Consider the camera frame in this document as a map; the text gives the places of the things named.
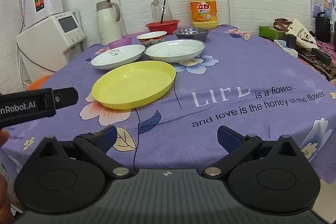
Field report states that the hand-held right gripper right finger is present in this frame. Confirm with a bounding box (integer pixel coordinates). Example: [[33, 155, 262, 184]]
[[203, 125, 309, 179]]

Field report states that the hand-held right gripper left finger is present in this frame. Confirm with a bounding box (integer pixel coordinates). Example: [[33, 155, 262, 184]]
[[34, 125, 133, 179]]

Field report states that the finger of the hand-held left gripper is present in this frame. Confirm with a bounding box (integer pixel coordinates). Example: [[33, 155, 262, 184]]
[[54, 87, 79, 111]]

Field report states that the white patterned ceramic bowl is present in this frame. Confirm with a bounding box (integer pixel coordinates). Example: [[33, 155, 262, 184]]
[[136, 31, 168, 47]]

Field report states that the person's left hand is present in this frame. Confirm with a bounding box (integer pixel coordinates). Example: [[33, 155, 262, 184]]
[[0, 132, 14, 224]]

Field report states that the orange plastic stool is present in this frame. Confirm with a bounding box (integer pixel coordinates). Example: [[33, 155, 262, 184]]
[[26, 73, 54, 91]]

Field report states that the yellow plastic plate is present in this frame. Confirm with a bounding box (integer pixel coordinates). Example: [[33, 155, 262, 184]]
[[91, 61, 176, 110]]

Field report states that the white appliance with screen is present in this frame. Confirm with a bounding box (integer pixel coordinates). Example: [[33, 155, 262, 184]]
[[16, 10, 87, 81]]

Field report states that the white plate with flower print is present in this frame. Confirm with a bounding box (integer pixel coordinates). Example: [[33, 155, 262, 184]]
[[91, 44, 146, 70]]

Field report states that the purple floral tablecloth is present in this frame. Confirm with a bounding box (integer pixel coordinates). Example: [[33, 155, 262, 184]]
[[0, 25, 336, 185]]

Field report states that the purple plastic cup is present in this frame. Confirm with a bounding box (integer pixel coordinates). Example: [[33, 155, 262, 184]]
[[108, 38, 132, 49]]

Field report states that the white thermos jug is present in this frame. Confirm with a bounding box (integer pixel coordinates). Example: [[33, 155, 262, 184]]
[[96, 0, 123, 46]]

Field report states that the white power strip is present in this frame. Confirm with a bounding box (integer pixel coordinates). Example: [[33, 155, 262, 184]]
[[273, 39, 299, 58]]

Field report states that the grey metal bowl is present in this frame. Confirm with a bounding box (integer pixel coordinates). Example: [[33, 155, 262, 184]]
[[173, 27, 211, 42]]

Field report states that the green box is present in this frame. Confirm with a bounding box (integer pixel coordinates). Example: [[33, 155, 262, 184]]
[[259, 25, 286, 41]]

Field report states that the brown patterned cloth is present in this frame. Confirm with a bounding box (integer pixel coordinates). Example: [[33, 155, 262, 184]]
[[297, 40, 336, 81]]

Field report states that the red plastic colander basket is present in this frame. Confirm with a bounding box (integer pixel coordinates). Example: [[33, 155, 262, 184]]
[[145, 19, 181, 35]]

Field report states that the black power adapter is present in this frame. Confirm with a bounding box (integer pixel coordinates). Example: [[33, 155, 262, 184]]
[[311, 48, 332, 65]]

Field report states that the clear glass pitcher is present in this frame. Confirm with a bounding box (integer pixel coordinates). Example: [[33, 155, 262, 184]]
[[150, 0, 173, 23]]

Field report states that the yellow detergent bottle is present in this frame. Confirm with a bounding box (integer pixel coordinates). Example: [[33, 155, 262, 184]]
[[189, 0, 218, 29]]

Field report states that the beige tote bag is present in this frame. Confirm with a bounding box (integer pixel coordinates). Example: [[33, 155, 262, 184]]
[[273, 18, 319, 50]]

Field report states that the black stirring stick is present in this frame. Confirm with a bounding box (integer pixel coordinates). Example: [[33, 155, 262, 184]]
[[160, 0, 168, 24]]

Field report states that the wall picture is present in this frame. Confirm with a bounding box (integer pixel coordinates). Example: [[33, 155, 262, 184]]
[[311, 0, 334, 25]]

